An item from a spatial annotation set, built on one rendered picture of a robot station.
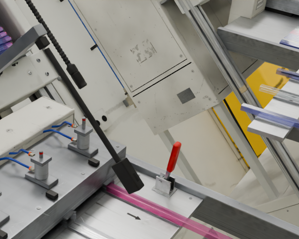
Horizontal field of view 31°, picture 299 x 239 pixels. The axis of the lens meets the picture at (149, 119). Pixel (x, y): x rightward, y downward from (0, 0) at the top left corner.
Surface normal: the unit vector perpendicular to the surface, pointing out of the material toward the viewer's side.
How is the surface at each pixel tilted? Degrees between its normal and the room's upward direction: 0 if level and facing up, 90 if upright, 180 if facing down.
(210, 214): 90
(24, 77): 90
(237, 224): 90
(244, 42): 90
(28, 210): 44
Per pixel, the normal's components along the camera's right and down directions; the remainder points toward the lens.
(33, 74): 0.67, -0.36
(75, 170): 0.09, -0.85
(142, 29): -0.51, 0.40
